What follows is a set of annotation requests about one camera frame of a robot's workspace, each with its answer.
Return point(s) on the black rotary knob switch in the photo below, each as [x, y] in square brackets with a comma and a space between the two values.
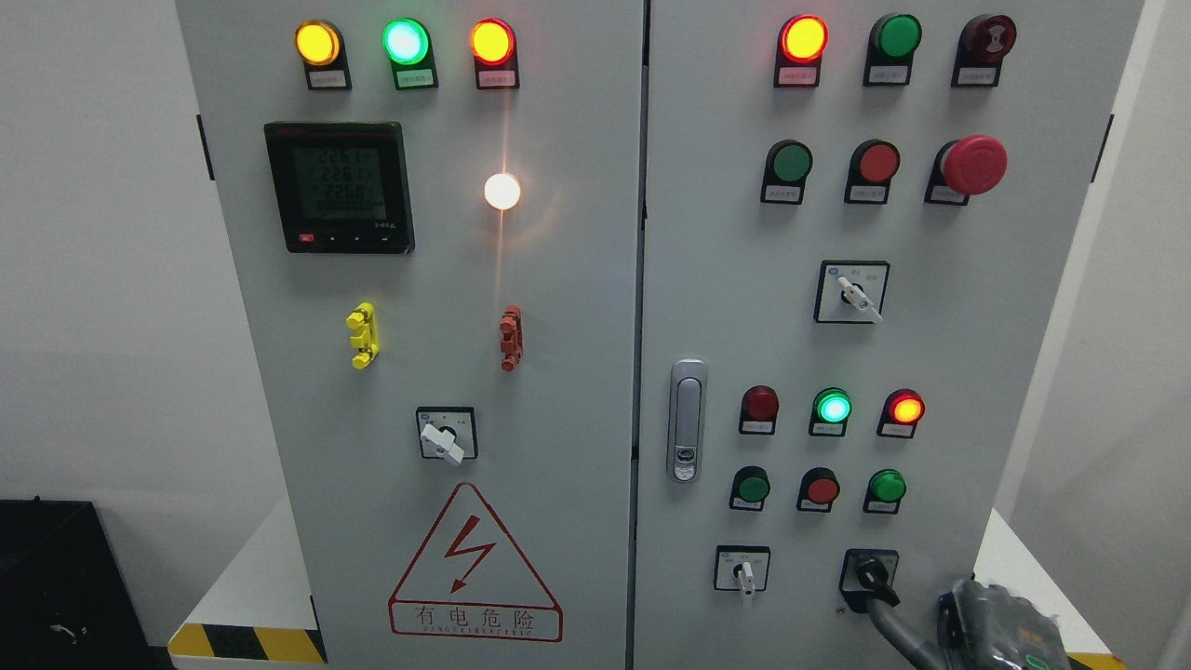
[867, 575]

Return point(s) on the grey electrical control cabinet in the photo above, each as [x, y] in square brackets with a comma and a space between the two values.
[639, 133]

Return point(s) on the red terminal connector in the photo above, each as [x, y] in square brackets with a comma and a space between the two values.
[512, 342]

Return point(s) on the white glowing indicator light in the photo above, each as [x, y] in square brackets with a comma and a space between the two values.
[502, 191]

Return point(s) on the dark red indicator middle left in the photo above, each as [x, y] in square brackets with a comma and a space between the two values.
[760, 406]

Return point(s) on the green push button lower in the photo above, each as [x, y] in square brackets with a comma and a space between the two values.
[749, 489]

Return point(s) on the green push button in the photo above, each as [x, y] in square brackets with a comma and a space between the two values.
[787, 166]
[749, 489]

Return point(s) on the yellow terminal connector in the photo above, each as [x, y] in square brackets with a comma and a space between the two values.
[362, 322]

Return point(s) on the green lit indicator middle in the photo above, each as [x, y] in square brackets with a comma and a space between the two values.
[830, 412]

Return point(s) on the green push button upper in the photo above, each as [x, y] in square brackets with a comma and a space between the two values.
[787, 166]

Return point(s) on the red push button lower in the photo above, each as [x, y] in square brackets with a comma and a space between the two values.
[818, 490]

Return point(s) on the red push button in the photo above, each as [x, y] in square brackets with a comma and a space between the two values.
[872, 167]
[818, 490]

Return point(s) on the red electric hazard warning sticker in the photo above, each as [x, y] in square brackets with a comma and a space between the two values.
[470, 578]

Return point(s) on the black digital power meter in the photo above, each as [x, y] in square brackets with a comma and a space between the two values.
[341, 188]

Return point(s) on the red indicator light left door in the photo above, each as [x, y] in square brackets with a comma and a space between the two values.
[494, 49]

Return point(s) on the red indicator middle right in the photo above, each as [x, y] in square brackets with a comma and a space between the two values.
[901, 414]

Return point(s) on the red push button upper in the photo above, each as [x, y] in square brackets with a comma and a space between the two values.
[872, 167]

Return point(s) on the green illuminated button lower right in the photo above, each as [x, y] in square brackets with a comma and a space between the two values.
[885, 491]

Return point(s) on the red lit indicator right door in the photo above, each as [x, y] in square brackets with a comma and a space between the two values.
[800, 46]

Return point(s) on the green indicator light top left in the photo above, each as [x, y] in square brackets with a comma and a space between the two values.
[409, 47]

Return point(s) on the yellow indicator light top left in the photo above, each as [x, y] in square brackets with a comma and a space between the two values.
[323, 55]

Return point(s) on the red emergency stop mushroom button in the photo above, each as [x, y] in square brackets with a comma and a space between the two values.
[964, 168]

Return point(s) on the green unlit indicator top right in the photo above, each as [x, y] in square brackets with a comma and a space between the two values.
[891, 47]

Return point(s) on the white platform with hazard stripes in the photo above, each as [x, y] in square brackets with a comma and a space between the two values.
[259, 615]

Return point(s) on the red buzzer alarm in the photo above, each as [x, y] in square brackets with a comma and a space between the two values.
[981, 49]

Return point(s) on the black box bottom left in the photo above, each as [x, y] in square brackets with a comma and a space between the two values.
[64, 604]

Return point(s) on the silver door lock handle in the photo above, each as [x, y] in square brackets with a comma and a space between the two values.
[687, 387]

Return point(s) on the white selector switch left door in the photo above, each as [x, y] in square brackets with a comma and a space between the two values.
[447, 433]

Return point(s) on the white selector switch upper right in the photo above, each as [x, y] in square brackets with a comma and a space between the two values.
[851, 292]

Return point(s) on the white selector switch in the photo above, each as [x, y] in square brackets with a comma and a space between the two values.
[851, 292]
[742, 569]

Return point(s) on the white selector switch lower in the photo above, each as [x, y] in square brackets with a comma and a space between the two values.
[742, 569]

